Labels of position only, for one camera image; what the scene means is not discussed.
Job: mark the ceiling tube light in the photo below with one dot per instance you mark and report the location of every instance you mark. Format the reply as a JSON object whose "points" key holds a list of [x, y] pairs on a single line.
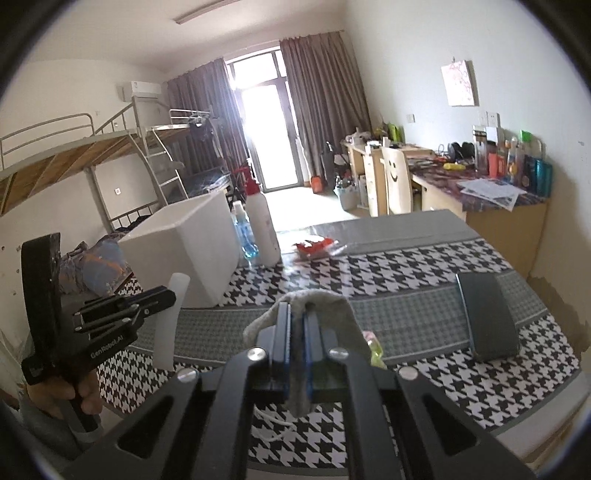
{"points": [[203, 11]]}

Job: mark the wooden chair smiley face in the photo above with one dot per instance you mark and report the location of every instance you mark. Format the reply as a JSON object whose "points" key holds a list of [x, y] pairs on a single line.
{"points": [[397, 180]]}

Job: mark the white air conditioner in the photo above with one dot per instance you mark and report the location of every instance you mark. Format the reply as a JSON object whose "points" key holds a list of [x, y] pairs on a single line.
{"points": [[138, 90]]}

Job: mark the glass balcony door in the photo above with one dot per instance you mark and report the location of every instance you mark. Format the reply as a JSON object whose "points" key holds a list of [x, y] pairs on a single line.
{"points": [[268, 138]]}

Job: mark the brown curtain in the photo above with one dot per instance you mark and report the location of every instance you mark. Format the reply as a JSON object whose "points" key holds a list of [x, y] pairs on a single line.
{"points": [[323, 92], [198, 101]]}

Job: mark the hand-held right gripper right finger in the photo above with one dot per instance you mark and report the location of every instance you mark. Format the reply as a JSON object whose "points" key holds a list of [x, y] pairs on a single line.
{"points": [[308, 360]]}

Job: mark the full waste bin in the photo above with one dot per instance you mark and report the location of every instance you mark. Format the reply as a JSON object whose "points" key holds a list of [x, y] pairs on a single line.
{"points": [[346, 198]]}

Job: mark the white foam box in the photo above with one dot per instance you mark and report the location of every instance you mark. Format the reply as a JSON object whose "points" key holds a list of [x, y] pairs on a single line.
{"points": [[184, 249]]}

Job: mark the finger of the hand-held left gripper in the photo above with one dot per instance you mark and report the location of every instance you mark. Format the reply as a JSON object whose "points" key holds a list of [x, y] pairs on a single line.
{"points": [[138, 300]]}

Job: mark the green printed plastic bag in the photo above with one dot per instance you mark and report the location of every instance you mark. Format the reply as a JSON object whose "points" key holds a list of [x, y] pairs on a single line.
{"points": [[375, 350]]}

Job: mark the orange bag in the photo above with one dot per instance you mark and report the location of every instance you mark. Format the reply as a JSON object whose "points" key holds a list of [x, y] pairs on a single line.
{"points": [[316, 184]]}

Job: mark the dark flat case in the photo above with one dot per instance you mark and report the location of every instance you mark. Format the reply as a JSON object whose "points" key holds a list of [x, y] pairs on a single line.
{"points": [[487, 314]]}

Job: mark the white wall socket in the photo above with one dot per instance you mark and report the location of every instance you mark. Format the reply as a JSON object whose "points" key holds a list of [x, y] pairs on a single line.
{"points": [[489, 118]]}

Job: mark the grey towel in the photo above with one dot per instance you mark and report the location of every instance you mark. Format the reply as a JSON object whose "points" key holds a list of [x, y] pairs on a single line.
{"points": [[323, 302]]}

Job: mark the houndstooth tablecloth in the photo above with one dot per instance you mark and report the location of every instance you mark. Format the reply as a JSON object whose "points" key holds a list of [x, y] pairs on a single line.
{"points": [[415, 300]]}

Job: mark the blue patterned quilt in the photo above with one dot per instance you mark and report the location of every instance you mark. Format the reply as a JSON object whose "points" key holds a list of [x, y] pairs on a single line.
{"points": [[101, 263]]}

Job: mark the grey metal bunk bed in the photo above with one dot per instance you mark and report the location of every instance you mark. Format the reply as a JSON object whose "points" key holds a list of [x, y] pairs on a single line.
{"points": [[69, 157], [175, 131]]}

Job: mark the red snack packet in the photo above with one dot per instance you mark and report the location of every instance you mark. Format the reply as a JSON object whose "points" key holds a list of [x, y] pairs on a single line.
{"points": [[314, 248]]}

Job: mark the dark hanging clothes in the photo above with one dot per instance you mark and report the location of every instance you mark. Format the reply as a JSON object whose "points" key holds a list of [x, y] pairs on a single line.
{"points": [[203, 134]]}

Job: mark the wooden desk with drawers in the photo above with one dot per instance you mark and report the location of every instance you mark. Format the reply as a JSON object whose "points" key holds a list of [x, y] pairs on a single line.
{"points": [[374, 189]]}

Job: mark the person's left forearm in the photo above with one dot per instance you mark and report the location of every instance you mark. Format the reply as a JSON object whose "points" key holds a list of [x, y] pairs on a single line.
{"points": [[41, 434]]}

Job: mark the clear bottle blue liquid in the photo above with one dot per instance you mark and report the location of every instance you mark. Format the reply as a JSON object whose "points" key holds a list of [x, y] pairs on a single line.
{"points": [[244, 240]]}

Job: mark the printed papers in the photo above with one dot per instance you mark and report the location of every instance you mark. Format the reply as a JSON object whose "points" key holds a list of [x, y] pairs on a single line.
{"points": [[489, 191]]}

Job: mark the wall picture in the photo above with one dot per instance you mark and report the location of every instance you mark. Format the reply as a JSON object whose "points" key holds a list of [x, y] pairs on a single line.
{"points": [[459, 83]]}

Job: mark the wooden desk patterned cover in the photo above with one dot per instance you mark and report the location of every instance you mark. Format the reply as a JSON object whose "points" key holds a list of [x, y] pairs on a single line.
{"points": [[498, 240]]}

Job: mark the row of bottles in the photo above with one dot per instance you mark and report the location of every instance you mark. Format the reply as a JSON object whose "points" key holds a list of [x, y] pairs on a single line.
{"points": [[531, 175]]}

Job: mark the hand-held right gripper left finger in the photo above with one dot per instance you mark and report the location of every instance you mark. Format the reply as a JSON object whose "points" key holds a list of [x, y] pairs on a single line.
{"points": [[288, 350]]}

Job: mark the white pump lotion bottle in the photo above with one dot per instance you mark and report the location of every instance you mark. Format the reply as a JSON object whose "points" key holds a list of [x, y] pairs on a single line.
{"points": [[265, 230]]}

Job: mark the person's left hand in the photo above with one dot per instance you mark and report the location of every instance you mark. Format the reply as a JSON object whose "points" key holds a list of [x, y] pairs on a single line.
{"points": [[46, 397]]}

